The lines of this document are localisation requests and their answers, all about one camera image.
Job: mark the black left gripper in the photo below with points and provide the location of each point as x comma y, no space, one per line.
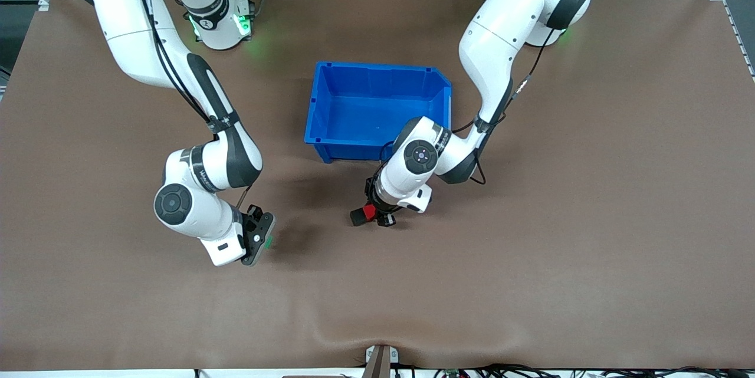
374,197

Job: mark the red cube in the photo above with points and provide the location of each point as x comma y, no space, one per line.
370,213

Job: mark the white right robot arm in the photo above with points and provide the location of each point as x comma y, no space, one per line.
135,24

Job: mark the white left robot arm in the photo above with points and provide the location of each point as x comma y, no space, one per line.
501,42

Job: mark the black cube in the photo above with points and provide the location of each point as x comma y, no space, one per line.
357,217

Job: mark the blue plastic storage bin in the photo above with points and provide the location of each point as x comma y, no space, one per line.
377,107

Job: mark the brown table mat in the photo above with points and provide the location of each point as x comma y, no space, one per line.
531,278

